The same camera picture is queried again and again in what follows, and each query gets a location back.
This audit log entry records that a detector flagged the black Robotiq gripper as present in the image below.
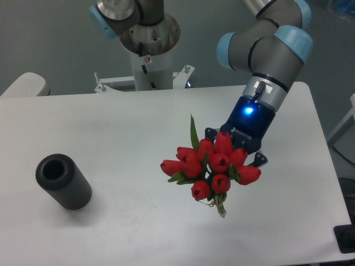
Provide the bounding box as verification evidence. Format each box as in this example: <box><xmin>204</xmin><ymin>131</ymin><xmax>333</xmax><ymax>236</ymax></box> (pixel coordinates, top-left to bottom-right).
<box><xmin>205</xmin><ymin>96</ymin><xmax>276</xmax><ymax>168</ymax></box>

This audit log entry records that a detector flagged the red tulip bouquet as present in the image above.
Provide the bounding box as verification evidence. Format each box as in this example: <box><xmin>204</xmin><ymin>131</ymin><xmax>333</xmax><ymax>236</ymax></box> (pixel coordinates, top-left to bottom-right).
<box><xmin>160</xmin><ymin>116</ymin><xmax>261</xmax><ymax>218</ymax></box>

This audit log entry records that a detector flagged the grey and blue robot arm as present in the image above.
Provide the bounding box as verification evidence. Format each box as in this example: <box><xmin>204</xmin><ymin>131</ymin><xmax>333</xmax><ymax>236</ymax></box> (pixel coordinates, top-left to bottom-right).
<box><xmin>89</xmin><ymin>1</ymin><xmax>313</xmax><ymax>167</ymax></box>

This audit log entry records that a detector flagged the white furniture at right edge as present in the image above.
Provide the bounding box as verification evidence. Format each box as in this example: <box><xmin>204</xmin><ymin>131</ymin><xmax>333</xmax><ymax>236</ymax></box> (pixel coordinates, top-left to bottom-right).
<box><xmin>326</xmin><ymin>94</ymin><xmax>354</xmax><ymax>167</ymax></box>

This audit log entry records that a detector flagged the black device at table edge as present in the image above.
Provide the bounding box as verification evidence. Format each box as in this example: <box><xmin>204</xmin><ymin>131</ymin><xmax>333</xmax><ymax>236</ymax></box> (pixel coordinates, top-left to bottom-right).
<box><xmin>333</xmin><ymin>224</ymin><xmax>354</xmax><ymax>254</ymax></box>

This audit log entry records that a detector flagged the dark grey ribbed vase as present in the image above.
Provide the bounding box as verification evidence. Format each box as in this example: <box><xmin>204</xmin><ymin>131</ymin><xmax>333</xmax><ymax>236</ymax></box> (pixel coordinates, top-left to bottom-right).
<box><xmin>35</xmin><ymin>154</ymin><xmax>92</xmax><ymax>210</ymax></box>

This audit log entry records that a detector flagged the white chair back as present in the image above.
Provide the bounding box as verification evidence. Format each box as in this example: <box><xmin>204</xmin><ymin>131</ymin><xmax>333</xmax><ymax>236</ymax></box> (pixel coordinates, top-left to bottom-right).
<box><xmin>1</xmin><ymin>72</ymin><xmax>50</xmax><ymax>99</ymax></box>

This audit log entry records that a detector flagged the white metal base frame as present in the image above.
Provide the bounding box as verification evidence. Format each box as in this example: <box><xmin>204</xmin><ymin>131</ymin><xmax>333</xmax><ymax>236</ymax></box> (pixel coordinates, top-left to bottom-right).
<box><xmin>94</xmin><ymin>64</ymin><xmax>195</xmax><ymax>94</ymax></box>

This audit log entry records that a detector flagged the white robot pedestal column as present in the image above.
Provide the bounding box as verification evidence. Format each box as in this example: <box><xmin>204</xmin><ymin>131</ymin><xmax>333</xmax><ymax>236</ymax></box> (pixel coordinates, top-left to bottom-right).
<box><xmin>119</xmin><ymin>12</ymin><xmax>181</xmax><ymax>91</ymax></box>

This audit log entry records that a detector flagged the black cable on pedestal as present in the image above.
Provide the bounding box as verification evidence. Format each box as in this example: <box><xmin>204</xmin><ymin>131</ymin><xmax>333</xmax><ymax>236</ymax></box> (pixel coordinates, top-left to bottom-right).
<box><xmin>138</xmin><ymin>42</ymin><xmax>158</xmax><ymax>91</ymax></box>

